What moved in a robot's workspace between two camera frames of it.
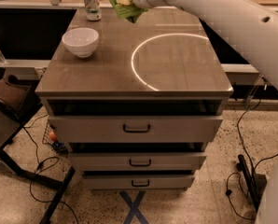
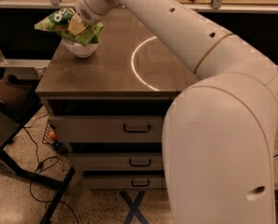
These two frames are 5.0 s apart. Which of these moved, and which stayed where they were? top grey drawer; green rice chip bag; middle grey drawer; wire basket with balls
Moved: green rice chip bag
Stayed: wire basket with balls; middle grey drawer; top grey drawer
